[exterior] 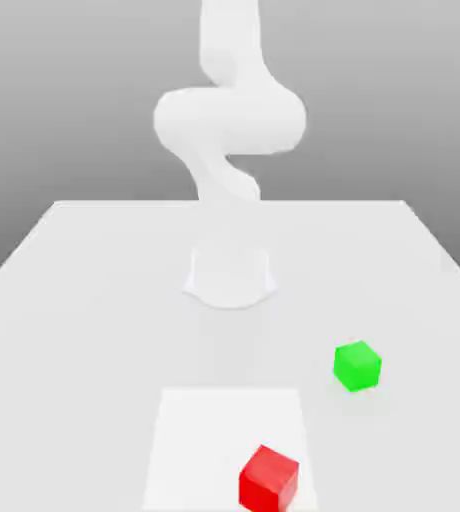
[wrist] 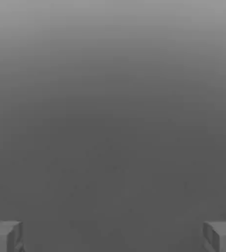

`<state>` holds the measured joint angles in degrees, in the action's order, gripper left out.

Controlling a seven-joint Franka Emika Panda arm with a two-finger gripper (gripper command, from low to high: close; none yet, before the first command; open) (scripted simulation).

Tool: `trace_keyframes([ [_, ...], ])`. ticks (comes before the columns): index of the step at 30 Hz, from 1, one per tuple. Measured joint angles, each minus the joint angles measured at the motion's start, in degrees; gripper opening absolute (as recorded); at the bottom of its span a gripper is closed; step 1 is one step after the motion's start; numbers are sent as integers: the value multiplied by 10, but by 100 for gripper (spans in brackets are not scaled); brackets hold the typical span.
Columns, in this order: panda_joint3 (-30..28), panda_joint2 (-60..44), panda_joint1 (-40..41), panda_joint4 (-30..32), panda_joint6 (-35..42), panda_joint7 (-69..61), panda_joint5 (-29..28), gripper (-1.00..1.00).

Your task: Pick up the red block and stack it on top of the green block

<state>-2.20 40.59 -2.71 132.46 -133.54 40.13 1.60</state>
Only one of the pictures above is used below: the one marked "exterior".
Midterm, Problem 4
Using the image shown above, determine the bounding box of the small green cube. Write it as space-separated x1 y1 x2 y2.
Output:
332 339 383 394

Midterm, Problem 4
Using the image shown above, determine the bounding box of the small red cube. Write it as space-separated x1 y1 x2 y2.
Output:
238 443 300 512

